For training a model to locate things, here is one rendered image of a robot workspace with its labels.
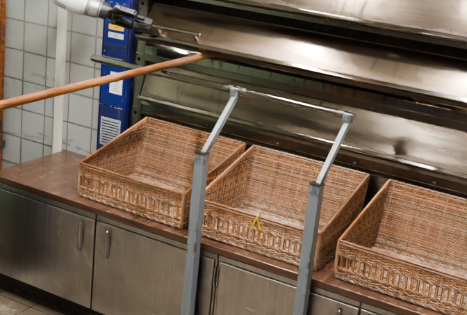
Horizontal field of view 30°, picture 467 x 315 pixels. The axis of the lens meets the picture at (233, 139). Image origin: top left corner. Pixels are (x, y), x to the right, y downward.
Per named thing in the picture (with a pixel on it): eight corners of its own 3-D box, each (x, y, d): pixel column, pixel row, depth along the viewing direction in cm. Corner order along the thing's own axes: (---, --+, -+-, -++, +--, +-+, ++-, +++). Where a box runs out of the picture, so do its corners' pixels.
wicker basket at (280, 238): (246, 202, 390) (252, 142, 383) (363, 235, 365) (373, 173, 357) (188, 233, 349) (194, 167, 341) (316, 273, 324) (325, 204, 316)
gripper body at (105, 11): (103, -3, 385) (124, 4, 386) (101, 7, 392) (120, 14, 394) (99, 10, 381) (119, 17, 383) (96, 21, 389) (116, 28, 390)
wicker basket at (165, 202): (142, 170, 418) (146, 115, 410) (242, 201, 391) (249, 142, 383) (74, 195, 377) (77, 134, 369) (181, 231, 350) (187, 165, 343)
